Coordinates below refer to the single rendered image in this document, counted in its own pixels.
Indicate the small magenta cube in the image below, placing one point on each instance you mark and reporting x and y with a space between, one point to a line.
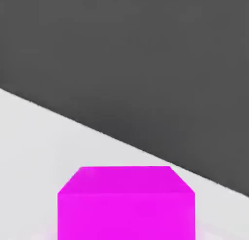
126 208

